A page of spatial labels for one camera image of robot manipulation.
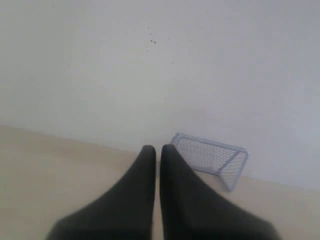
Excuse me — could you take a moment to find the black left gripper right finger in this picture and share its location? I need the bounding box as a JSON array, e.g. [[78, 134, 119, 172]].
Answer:
[[159, 144, 281, 240]]

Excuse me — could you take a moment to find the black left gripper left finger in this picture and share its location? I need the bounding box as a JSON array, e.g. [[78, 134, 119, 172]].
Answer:
[[47, 145, 156, 240]]

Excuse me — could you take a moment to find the white miniature soccer goal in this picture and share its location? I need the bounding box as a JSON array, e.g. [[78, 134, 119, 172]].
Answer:
[[170, 132, 249, 192]]

